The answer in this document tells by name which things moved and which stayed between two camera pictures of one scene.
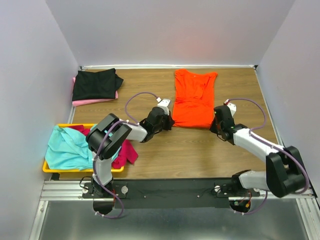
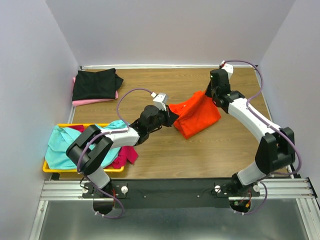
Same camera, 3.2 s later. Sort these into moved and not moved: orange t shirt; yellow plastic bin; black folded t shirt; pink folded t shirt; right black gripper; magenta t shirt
Moved: right black gripper; orange t shirt
Not moved: magenta t shirt; black folded t shirt; pink folded t shirt; yellow plastic bin
